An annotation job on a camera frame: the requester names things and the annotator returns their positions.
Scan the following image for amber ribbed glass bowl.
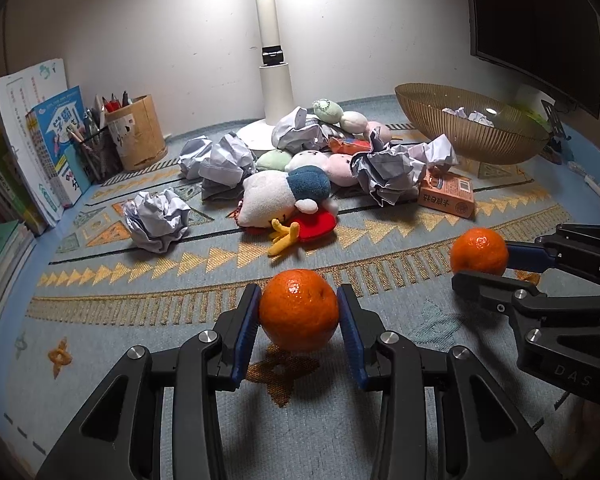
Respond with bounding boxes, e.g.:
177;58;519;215
394;82;552;165

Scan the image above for blue workbook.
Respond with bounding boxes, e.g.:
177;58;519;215
26;86;93;211

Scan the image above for white desk lamp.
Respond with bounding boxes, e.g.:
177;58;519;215
236;0;331;151

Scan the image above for white plastic stick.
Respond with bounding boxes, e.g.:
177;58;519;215
570;162;600;202

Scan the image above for black monitor stand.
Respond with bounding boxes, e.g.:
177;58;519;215
540;100;571;166

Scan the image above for upright green books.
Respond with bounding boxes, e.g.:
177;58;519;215
0;115;46;236

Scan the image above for bunch of pens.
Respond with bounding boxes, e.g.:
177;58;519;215
66;91;133;146

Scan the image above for orange snack packet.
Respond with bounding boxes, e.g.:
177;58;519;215
328;136;373;156

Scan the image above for row of books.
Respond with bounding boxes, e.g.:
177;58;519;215
0;58;71;226

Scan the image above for bamboo pen holder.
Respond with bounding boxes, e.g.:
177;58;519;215
105;95;168;172

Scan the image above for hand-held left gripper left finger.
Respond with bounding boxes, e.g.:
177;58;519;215
35;282;263;480

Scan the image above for green white pink dango plush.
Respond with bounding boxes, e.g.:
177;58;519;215
312;98;393;145
256;149;363;188

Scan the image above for black mesh pen holder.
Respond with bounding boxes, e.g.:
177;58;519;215
72;127;123;183

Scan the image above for patterned blue woven mat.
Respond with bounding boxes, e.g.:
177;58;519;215
0;95;600;480

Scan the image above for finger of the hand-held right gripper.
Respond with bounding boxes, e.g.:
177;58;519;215
451;270;600;322
504;223;600;293

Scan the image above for orange cardboard box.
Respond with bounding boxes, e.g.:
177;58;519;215
418;169;477;220

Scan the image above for black monitor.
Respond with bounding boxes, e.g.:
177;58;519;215
461;0;600;120

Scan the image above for small orange fruit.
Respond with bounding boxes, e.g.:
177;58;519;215
450;227;510;277

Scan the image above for flat stack of books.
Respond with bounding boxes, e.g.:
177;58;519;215
0;220;36;341

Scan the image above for large orange fruit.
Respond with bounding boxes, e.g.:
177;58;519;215
258;268;340;352

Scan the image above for white duck plush toy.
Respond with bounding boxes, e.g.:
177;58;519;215
237;169;340;258

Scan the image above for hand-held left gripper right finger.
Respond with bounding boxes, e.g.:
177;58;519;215
336;284;561;480

